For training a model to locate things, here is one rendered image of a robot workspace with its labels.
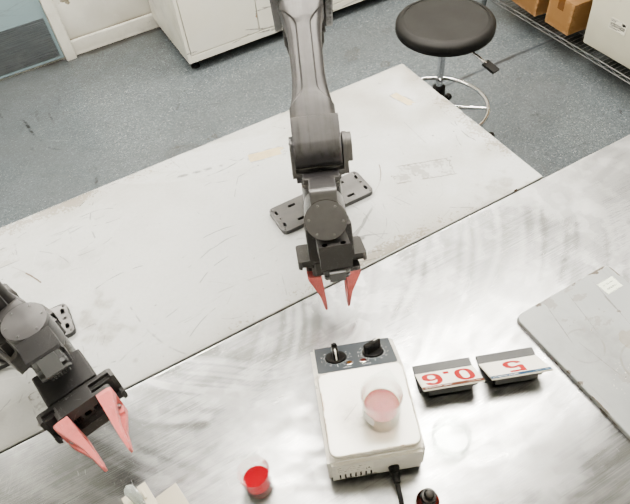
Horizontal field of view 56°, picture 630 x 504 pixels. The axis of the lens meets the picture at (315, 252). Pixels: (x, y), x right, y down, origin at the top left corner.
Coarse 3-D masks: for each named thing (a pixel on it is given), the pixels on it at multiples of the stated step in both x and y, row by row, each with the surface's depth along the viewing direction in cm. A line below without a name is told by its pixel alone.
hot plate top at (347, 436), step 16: (368, 368) 82; (384, 368) 82; (400, 368) 82; (320, 384) 81; (336, 384) 81; (352, 384) 81; (336, 400) 80; (352, 400) 80; (336, 416) 78; (352, 416) 78; (336, 432) 77; (352, 432) 77; (368, 432) 77; (400, 432) 76; (416, 432) 76; (336, 448) 76; (352, 448) 75; (368, 448) 75; (384, 448) 75; (400, 448) 76
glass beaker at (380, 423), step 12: (384, 372) 74; (372, 384) 75; (384, 384) 76; (396, 384) 74; (360, 396) 72; (372, 408) 71; (396, 408) 71; (372, 420) 73; (384, 420) 73; (396, 420) 74; (372, 432) 76; (384, 432) 76
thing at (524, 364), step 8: (512, 360) 90; (520, 360) 90; (528, 360) 89; (536, 360) 89; (488, 368) 89; (496, 368) 88; (504, 368) 88; (512, 368) 87; (520, 368) 87; (528, 368) 86; (536, 368) 86
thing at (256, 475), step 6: (252, 468) 81; (258, 468) 81; (264, 468) 81; (246, 474) 81; (252, 474) 81; (258, 474) 81; (264, 474) 81; (246, 480) 80; (252, 480) 80; (258, 480) 80; (264, 480) 80; (252, 486) 80
